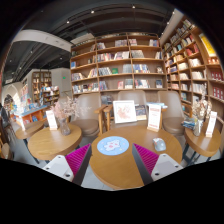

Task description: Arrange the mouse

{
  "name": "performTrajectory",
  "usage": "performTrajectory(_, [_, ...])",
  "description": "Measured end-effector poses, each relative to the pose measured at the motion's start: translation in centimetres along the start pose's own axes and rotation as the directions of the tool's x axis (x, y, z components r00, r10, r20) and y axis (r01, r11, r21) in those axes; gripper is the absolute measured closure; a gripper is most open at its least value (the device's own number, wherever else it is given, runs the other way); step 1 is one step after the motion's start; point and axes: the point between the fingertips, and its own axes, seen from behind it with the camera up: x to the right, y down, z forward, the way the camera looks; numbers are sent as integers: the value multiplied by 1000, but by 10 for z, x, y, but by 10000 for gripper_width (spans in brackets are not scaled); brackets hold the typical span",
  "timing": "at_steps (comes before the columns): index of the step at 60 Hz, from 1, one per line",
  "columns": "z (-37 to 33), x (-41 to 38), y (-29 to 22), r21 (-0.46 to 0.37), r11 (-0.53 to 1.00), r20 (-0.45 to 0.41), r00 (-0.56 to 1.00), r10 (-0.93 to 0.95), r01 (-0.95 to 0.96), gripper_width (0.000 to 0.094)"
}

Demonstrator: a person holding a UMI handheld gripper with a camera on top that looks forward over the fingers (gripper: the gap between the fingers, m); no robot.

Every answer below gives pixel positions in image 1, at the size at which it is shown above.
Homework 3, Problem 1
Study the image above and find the book standing behind picture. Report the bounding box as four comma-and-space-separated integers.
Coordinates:
135, 105, 147, 120

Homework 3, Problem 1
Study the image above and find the beige armchair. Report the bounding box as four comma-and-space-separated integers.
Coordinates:
158, 91, 184, 136
114, 89, 148, 129
71, 93, 102, 137

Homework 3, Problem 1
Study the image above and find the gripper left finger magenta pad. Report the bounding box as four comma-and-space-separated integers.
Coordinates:
41, 143, 93, 187

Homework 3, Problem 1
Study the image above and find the white sign on table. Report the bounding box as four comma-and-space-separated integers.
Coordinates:
46, 110, 58, 130
205, 111, 217, 137

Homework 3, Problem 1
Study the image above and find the round wooden table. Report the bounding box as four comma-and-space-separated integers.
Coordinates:
88, 125, 183, 191
28, 124, 82, 160
184, 123, 221, 157

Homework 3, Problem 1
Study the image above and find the beige armchair left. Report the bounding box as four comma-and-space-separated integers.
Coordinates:
71, 93, 102, 137

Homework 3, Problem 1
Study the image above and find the round wooden right table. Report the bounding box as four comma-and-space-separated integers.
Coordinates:
184, 123, 221, 157

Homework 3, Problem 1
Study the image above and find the beige armchair middle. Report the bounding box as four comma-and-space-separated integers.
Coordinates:
114, 89, 148, 129

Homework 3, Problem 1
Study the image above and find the round wooden centre table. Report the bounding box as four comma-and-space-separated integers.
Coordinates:
88, 125, 183, 191

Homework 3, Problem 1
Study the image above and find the glass vase with pink flowers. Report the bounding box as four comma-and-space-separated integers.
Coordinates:
51, 97, 79, 136

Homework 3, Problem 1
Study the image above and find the beige armchair right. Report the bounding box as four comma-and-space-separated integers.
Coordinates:
158, 91, 184, 136

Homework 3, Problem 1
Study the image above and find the vase with dried flowers right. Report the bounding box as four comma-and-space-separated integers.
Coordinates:
192, 84, 212, 136

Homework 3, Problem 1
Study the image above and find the small wooden table far left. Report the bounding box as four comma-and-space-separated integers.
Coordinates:
15, 121, 44, 140

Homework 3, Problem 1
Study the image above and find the large wooden bookshelf centre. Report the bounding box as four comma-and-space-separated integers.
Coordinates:
70, 32, 167, 101

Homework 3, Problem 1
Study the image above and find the white sign with wooden base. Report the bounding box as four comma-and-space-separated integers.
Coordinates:
147, 104, 161, 132

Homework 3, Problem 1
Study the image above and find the round blue mouse pad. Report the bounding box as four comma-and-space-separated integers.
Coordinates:
97, 136, 129, 156

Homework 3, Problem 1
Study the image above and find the white framed picture card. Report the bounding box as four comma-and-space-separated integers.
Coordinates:
113, 100, 136, 124

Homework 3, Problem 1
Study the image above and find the white sign on right table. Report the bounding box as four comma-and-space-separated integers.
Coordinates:
205, 111, 217, 137

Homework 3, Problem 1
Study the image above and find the orange display book table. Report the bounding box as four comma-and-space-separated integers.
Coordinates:
14, 105, 47, 125

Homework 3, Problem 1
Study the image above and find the wooden bookshelf right wall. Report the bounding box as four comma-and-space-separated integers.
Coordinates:
161, 16, 224, 124

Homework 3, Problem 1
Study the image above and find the white sign on left table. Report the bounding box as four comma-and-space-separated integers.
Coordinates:
46, 110, 58, 130

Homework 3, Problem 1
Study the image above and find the stack of books right table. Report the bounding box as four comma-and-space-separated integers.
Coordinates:
181, 117, 196, 130

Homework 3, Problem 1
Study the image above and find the round wooden left table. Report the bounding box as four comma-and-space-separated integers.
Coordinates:
28, 124, 82, 160

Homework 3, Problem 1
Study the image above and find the distant wooden bookshelf left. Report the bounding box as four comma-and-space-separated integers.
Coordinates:
32, 71, 60, 106

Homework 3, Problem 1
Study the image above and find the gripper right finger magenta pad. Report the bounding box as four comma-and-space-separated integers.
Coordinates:
131, 143, 184, 186

